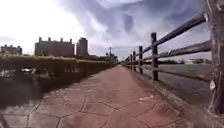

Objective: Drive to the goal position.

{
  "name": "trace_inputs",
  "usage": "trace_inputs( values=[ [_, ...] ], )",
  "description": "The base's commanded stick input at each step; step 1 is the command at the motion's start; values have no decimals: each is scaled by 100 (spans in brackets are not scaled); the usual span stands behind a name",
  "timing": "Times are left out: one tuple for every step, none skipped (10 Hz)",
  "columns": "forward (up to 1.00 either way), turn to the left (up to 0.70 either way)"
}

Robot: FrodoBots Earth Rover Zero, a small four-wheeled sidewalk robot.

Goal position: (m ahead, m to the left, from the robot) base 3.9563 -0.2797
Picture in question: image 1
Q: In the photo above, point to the red stone paved path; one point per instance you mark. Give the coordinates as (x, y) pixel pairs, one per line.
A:
(110, 96)

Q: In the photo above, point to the tall tower building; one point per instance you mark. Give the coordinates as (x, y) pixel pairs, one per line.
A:
(82, 47)

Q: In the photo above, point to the green hedge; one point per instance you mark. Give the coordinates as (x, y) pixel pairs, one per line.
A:
(56, 68)

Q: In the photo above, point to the wide brown building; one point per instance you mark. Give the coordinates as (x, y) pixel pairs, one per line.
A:
(54, 48)

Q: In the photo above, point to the grey stone kerb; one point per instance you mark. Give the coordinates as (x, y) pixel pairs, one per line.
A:
(173, 100)

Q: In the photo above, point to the water beside path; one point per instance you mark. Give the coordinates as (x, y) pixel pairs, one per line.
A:
(186, 78)

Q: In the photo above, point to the distant buildings across water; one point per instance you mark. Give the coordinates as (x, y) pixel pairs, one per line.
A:
(191, 61)

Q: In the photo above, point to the low distant building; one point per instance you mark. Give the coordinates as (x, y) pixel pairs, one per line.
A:
(10, 50)

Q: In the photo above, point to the wooden post and rail fence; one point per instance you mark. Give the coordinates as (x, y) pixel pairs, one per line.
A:
(154, 55)

